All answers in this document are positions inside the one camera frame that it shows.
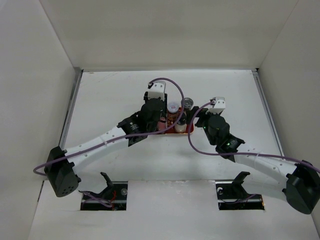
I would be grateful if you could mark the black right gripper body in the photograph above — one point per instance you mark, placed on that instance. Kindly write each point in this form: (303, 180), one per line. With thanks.
(203, 121)

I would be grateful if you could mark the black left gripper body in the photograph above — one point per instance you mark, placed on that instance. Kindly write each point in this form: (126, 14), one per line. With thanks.
(153, 128)

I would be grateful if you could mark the tall dark sauce bottle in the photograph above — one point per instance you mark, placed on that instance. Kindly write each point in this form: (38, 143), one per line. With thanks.
(162, 123)

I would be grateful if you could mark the small white-lid spice jar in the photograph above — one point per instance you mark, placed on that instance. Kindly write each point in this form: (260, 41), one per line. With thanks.
(172, 112)

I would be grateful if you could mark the black-cap white powder jar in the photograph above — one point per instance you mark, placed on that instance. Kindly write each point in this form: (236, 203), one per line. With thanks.
(181, 125)

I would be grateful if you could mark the clear-top salt grinder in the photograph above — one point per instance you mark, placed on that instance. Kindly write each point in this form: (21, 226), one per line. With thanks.
(187, 104)

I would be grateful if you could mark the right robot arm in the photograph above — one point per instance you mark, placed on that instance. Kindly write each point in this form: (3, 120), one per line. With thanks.
(294, 181)

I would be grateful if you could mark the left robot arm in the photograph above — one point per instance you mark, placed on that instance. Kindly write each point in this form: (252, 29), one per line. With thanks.
(63, 166)

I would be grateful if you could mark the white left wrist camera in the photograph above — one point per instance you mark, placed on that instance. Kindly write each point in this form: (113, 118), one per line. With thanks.
(156, 90)

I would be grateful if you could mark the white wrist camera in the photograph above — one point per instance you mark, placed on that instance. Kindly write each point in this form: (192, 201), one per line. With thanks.
(156, 90)
(218, 105)

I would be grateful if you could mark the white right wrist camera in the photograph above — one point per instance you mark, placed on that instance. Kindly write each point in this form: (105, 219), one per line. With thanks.
(218, 105)

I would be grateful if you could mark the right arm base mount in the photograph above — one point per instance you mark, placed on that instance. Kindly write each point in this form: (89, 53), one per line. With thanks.
(231, 196)

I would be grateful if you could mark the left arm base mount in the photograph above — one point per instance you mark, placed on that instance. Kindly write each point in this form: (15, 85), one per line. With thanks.
(112, 198)

